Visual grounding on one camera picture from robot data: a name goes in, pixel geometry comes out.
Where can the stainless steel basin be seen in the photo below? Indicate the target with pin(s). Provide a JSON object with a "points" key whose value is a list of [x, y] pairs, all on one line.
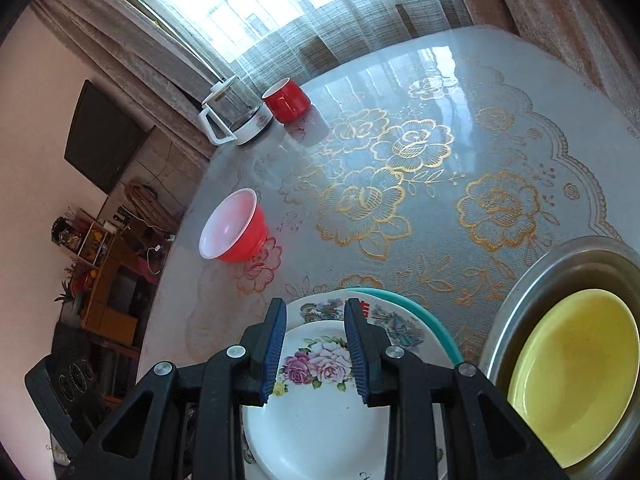
{"points": [[550, 270]]}

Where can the wooden cabinet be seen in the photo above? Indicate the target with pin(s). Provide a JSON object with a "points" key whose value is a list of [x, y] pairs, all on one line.
{"points": [[115, 290]]}

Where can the black wall television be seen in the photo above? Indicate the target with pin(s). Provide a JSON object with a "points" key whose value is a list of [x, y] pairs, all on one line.
{"points": [[100, 135]]}

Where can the white glass electric kettle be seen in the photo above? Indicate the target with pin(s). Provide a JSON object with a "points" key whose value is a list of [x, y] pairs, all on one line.
{"points": [[235, 112]]}

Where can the red bowl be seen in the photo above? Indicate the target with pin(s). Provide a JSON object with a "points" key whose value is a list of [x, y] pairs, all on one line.
{"points": [[245, 235]]}

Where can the white dragon print plate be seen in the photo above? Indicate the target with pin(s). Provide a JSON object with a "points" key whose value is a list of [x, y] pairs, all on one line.
{"points": [[400, 330]]}

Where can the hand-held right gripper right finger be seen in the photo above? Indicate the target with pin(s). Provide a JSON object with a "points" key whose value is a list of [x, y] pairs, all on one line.
{"points": [[356, 355]]}

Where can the lace floral tablecloth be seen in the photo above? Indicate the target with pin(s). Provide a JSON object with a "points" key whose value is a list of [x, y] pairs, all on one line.
{"points": [[400, 185]]}

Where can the beige patterned curtain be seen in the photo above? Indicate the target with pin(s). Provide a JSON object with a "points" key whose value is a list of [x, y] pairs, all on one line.
{"points": [[125, 60], [550, 15]]}

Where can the yellow bowl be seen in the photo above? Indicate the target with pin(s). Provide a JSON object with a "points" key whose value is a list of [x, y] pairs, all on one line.
{"points": [[575, 370]]}

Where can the red mug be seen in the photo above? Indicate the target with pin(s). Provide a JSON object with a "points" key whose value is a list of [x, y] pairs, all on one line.
{"points": [[286, 101]]}

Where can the sheer white curtain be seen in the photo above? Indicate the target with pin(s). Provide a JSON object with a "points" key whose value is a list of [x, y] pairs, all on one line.
{"points": [[310, 15]]}

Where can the white rose print plate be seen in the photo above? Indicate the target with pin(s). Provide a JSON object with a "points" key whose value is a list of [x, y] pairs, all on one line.
{"points": [[320, 425]]}

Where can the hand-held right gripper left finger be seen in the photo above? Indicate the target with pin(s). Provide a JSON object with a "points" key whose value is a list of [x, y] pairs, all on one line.
{"points": [[272, 355]]}

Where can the teal plate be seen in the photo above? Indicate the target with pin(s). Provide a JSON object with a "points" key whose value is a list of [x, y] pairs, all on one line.
{"points": [[441, 333]]}

